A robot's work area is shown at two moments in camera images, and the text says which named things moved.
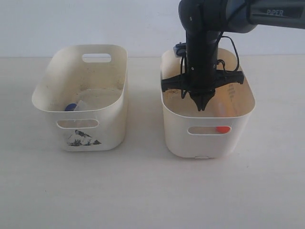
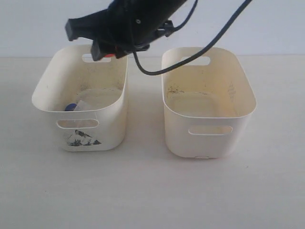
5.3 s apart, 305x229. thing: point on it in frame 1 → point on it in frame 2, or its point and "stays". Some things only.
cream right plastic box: (216, 131) stays
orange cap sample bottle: (223, 109) → (109, 55)
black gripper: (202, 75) → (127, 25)
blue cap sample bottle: (70, 107) stays
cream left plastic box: (84, 88) stays
